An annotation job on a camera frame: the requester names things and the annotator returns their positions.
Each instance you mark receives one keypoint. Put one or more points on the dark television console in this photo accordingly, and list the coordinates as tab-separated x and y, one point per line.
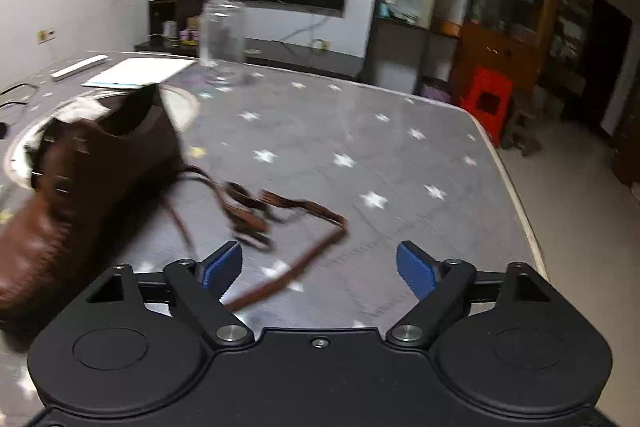
280	52

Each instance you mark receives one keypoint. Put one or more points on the round white-rimmed cooktop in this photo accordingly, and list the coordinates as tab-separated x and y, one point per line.
187	109

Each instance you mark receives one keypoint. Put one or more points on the white paper sheet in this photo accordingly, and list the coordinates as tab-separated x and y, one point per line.
140	72

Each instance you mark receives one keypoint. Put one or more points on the red plastic stool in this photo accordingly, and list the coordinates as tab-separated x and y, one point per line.
480	79

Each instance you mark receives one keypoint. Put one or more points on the white flat remote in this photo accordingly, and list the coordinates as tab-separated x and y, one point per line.
80	66

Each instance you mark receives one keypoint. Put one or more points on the brown shoelace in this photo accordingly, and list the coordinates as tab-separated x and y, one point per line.
305	263

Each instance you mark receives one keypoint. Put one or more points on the dark trash bin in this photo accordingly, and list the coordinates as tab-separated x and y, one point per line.
435	89

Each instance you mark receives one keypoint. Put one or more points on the clear glass mug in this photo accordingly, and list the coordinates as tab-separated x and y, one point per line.
222	42

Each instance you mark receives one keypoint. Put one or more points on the wall power outlet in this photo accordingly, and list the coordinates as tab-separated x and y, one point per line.
320	45

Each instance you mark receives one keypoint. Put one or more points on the small wooden stool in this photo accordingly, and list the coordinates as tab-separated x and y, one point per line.
525	132

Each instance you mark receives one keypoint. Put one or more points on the brown wooden cabinet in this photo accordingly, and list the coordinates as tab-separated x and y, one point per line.
500	52

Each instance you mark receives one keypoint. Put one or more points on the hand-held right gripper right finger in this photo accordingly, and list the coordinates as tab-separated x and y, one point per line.
415	269

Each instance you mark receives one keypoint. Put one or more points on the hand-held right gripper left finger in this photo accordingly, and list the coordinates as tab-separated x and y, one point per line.
222	269

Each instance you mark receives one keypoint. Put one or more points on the brown leather shoe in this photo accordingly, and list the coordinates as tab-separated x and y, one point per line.
75	187

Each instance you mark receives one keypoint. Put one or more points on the grey star-print table mat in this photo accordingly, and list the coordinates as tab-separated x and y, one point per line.
350	127

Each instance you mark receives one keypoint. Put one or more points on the dark wooden door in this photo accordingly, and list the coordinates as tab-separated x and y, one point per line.
610	67

